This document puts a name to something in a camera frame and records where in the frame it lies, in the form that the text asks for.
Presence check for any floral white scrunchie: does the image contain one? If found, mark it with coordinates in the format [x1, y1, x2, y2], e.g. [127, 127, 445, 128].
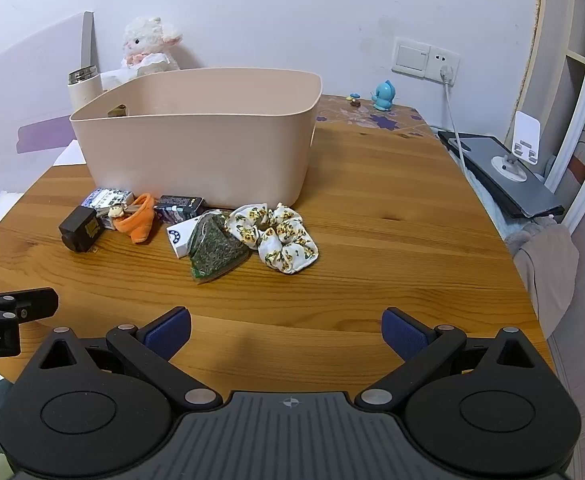
[225, 204, 319, 275]

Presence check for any beige plastic storage bin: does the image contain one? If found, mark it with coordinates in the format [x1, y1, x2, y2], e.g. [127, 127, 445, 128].
[70, 67, 323, 208]

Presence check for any cream thermos bottle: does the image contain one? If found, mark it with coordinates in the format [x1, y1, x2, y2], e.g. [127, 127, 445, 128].
[68, 65, 104, 110]

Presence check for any white card box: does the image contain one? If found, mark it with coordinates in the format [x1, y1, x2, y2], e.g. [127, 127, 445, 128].
[166, 216, 201, 259]

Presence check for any white tissue pack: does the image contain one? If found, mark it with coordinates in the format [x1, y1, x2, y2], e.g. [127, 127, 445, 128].
[99, 66, 137, 91]

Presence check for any beige crumpled cloth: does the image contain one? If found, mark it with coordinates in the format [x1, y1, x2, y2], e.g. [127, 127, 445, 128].
[505, 217, 580, 339]

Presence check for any white plush lamb toy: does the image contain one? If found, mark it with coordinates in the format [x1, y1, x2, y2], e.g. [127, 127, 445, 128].
[121, 16, 183, 76]

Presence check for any white phone stand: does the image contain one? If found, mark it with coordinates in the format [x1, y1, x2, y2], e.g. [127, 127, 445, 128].
[491, 110, 541, 183]

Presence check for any orange sock doll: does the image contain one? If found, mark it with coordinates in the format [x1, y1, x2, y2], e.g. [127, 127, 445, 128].
[108, 193, 155, 244]

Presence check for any dark grey laptop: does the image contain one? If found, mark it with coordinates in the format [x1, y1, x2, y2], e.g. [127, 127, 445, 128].
[437, 119, 565, 219]

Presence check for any blue white patterned box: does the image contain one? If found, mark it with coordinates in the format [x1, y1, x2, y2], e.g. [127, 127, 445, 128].
[81, 188, 134, 219]

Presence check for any white wall switch socket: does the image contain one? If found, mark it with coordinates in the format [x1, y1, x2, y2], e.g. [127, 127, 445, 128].
[391, 37, 461, 86]

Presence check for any dark blue small box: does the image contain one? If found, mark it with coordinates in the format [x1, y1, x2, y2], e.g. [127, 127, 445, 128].
[154, 195, 206, 224]

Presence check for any small mushroom figurine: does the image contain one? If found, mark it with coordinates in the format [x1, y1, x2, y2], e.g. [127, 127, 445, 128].
[347, 93, 361, 107]

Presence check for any white wardrobe frame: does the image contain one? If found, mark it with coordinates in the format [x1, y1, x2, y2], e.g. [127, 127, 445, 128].
[521, 0, 585, 236]

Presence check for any white power plug cable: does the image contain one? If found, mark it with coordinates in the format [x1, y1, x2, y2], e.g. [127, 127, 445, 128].
[439, 63, 473, 181]

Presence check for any lilac bed headboard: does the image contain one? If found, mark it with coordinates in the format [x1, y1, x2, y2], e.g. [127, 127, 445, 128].
[0, 11, 94, 193]

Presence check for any blue penguin figurine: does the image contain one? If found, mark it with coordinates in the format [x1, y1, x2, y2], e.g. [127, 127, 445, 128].
[371, 80, 395, 112]

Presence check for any green tea packet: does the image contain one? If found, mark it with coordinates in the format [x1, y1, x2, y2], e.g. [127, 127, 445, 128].
[188, 211, 250, 283]

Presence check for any black power adapter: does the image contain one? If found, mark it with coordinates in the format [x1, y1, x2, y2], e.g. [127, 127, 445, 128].
[58, 206, 105, 252]

